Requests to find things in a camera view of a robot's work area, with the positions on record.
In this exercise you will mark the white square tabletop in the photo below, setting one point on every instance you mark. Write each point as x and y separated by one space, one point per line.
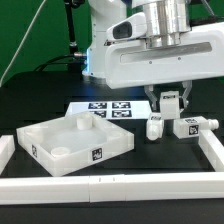
73 142

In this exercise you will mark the white marker sheet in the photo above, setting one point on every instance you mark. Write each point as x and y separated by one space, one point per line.
112 110

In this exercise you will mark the white fence piece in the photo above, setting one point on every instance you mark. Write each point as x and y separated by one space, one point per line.
7 148
213 149

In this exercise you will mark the white front fence bar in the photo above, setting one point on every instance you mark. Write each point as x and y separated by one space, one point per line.
107 188

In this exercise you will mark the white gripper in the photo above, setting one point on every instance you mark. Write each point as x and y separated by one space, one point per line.
200 55

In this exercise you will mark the white right fence piece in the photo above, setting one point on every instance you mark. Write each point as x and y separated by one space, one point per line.
213 149

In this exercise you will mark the white left fence piece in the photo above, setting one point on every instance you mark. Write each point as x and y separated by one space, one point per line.
7 148

